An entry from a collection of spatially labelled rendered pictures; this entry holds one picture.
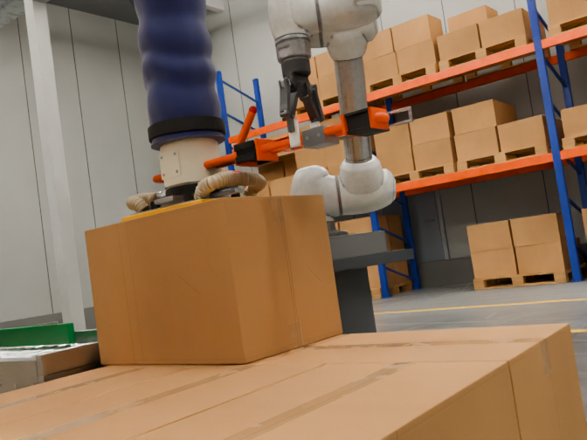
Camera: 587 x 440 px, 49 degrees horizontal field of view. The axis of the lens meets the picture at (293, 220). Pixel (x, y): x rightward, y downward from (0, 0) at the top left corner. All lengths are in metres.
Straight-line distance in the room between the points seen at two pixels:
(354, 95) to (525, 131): 6.66
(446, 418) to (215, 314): 0.78
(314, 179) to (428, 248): 8.43
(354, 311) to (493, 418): 1.31
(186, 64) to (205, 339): 0.77
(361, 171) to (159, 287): 0.94
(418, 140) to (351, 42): 7.24
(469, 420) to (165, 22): 1.36
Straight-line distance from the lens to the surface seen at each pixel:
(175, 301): 1.73
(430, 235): 10.75
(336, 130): 1.58
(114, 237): 1.91
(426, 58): 9.56
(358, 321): 2.42
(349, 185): 2.40
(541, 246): 8.83
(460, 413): 1.05
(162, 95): 1.90
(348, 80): 2.31
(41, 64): 5.68
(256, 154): 1.72
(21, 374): 2.07
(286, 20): 1.72
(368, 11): 1.73
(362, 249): 2.34
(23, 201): 12.30
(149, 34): 1.96
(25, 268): 12.15
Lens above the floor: 0.78
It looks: 3 degrees up
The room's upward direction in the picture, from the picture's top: 8 degrees counter-clockwise
